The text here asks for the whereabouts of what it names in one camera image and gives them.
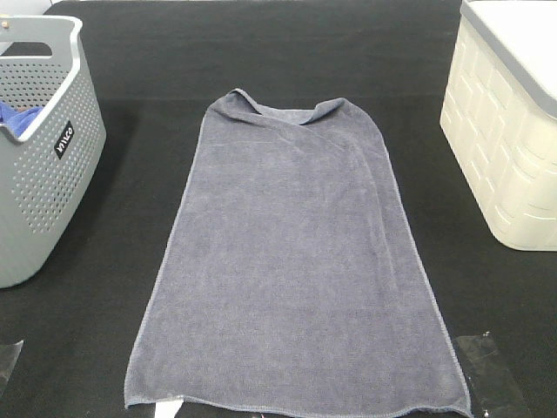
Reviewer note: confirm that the grey towel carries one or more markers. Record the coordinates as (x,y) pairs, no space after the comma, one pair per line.
(291,283)

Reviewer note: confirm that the clear tape strip centre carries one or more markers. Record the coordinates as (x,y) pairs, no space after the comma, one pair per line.
(168,408)

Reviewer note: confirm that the clear tape strip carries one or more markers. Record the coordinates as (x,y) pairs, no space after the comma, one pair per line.
(9,354)
(494,390)
(168,408)

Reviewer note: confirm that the grey perforated laundry basket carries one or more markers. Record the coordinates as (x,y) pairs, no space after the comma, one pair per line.
(45,170)

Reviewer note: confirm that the white lidded storage box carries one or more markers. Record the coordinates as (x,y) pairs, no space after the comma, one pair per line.
(499,117)

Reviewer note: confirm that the blue cloth in basket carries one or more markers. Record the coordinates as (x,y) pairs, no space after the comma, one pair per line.
(18,120)

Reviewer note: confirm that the clear tape strip right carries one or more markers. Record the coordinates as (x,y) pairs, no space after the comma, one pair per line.
(494,390)

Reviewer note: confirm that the clear tape strip left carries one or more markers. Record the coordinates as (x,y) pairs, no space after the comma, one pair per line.
(9,354)

